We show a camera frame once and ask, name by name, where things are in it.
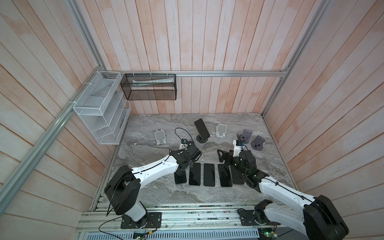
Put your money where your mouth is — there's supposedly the aluminium frame post right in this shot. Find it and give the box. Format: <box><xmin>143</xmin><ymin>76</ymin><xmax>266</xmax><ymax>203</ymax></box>
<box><xmin>261</xmin><ymin>1</ymin><xmax>334</xmax><ymax>119</ymax></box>

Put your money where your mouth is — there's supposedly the grey phone stand front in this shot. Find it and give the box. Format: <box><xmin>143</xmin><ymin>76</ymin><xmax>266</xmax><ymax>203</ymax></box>
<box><xmin>239</xmin><ymin>130</ymin><xmax>253</xmax><ymax>144</ymax></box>

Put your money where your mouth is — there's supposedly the grey stand under tilted phone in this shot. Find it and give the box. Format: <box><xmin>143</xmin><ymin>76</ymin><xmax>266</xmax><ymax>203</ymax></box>
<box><xmin>196</xmin><ymin>135</ymin><xmax>210</xmax><ymax>144</ymax></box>

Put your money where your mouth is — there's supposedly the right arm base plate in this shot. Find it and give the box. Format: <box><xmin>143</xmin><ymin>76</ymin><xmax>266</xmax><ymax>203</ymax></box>
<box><xmin>237</xmin><ymin>209</ymin><xmax>275</xmax><ymax>226</ymax></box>

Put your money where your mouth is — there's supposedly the white wire mesh shelf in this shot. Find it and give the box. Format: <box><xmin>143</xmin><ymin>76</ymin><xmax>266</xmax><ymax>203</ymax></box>
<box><xmin>74</xmin><ymin>71</ymin><xmax>132</xmax><ymax>145</ymax></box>

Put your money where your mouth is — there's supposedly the aluminium frame rail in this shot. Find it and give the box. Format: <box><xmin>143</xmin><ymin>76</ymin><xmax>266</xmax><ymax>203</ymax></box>
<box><xmin>106</xmin><ymin>70</ymin><xmax>288</xmax><ymax>77</ymax></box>
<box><xmin>1</xmin><ymin>66</ymin><xmax>104</xmax><ymax>215</ymax></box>

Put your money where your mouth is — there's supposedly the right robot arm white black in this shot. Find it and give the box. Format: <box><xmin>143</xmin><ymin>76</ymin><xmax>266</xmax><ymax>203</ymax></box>
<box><xmin>218</xmin><ymin>147</ymin><xmax>350</xmax><ymax>240</ymax></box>

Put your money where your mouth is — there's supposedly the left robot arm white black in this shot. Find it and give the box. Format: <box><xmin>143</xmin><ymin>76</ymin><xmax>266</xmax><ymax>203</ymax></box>
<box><xmin>104</xmin><ymin>141</ymin><xmax>202</xmax><ymax>228</ymax></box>

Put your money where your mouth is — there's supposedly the white stand under back phone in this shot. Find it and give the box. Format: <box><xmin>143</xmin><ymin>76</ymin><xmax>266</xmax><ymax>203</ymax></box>
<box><xmin>216</xmin><ymin>124</ymin><xmax>228</xmax><ymax>138</ymax></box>

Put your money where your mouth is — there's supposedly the green circuit board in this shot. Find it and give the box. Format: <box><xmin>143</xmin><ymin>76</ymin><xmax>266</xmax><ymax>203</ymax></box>
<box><xmin>259</xmin><ymin>229</ymin><xmax>276</xmax><ymax>240</ymax></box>

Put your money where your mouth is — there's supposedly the white vented electronics box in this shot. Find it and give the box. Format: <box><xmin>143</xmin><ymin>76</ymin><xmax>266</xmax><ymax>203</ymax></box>
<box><xmin>86</xmin><ymin>228</ymin><xmax>260</xmax><ymax>240</ymax></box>

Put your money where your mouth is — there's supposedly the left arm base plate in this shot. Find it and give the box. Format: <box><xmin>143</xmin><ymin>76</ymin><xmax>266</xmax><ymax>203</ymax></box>
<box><xmin>121</xmin><ymin>212</ymin><xmax>162</xmax><ymax>229</ymax></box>

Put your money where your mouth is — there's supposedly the aluminium frame rail left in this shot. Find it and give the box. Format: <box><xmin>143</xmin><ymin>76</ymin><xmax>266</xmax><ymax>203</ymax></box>
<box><xmin>1</xmin><ymin>66</ymin><xmax>104</xmax><ymax>215</ymax></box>

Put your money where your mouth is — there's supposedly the black mesh basket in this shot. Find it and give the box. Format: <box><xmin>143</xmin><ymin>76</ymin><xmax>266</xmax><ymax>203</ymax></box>
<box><xmin>121</xmin><ymin>73</ymin><xmax>177</xmax><ymax>101</ymax></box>

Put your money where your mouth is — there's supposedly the white stand far left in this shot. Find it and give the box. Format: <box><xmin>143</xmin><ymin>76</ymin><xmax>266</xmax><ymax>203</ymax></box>
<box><xmin>155</xmin><ymin>129</ymin><xmax>167</xmax><ymax>145</ymax></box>

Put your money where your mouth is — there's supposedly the aluminium frame rail back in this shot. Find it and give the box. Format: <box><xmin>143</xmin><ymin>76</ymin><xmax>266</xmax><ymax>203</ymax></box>
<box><xmin>106</xmin><ymin>70</ymin><xmax>288</xmax><ymax>77</ymax></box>

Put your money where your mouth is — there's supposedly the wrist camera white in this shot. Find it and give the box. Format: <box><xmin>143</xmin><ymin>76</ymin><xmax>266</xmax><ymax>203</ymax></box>
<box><xmin>233</xmin><ymin>140</ymin><xmax>245</xmax><ymax>158</ymax></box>
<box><xmin>179</xmin><ymin>139</ymin><xmax>188</xmax><ymax>150</ymax></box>

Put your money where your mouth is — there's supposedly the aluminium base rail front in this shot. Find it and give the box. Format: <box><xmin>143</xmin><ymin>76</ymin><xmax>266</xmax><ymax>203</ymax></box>
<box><xmin>76</xmin><ymin>203</ymin><xmax>255</xmax><ymax>233</ymax></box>

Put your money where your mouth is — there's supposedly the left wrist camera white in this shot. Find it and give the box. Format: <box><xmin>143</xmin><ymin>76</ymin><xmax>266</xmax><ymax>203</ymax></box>
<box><xmin>179</xmin><ymin>139</ymin><xmax>188</xmax><ymax>150</ymax></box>

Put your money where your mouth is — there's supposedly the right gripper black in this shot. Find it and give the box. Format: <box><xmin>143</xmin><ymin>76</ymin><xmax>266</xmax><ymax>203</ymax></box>
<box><xmin>217</xmin><ymin>148</ymin><xmax>247</xmax><ymax>178</ymax></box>

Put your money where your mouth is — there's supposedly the black phone blue case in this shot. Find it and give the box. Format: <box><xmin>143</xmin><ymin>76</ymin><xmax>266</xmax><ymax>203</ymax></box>
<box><xmin>174</xmin><ymin>172</ymin><xmax>187</xmax><ymax>185</ymax></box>

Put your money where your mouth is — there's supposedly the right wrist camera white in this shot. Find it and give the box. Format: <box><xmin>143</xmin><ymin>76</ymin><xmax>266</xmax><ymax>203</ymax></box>
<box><xmin>233</xmin><ymin>140</ymin><xmax>245</xmax><ymax>158</ymax></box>

